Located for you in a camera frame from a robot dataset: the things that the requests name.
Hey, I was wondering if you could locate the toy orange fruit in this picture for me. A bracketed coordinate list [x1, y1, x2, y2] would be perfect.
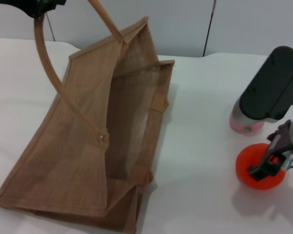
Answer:
[235, 143, 287, 191]

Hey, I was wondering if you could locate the brown jute handbag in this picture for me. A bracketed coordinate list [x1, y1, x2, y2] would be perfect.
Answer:
[0, 0, 176, 234]

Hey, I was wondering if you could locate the pink toy peach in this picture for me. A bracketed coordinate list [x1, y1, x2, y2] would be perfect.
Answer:
[229, 112, 265, 135]

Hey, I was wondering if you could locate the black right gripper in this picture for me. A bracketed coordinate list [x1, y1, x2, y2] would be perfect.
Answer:
[248, 119, 293, 182]

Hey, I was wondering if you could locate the silver cable plug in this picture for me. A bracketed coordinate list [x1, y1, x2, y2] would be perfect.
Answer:
[282, 152, 293, 172]

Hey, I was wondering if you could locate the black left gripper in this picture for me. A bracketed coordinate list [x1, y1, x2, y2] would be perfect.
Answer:
[4, 0, 67, 19]

